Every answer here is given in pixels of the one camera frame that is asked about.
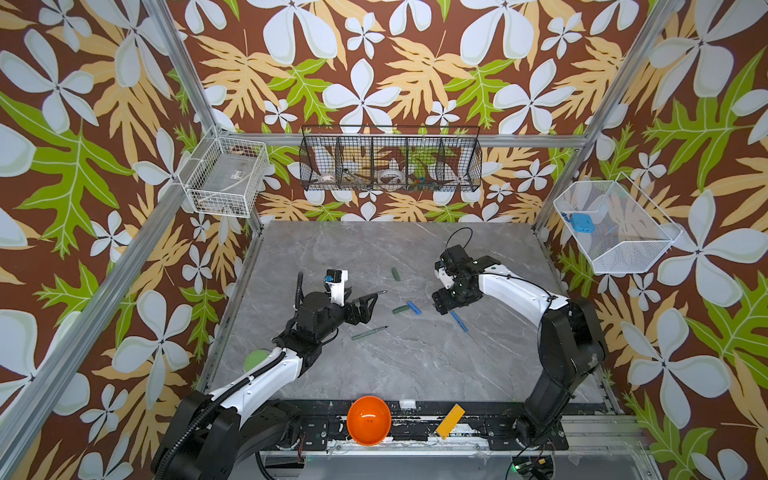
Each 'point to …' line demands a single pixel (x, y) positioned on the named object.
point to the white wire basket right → (629, 233)
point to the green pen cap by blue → (400, 309)
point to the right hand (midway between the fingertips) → (445, 302)
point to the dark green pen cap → (396, 275)
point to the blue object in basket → (582, 222)
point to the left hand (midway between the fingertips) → (362, 289)
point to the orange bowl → (369, 420)
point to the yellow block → (451, 420)
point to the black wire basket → (390, 158)
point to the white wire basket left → (224, 175)
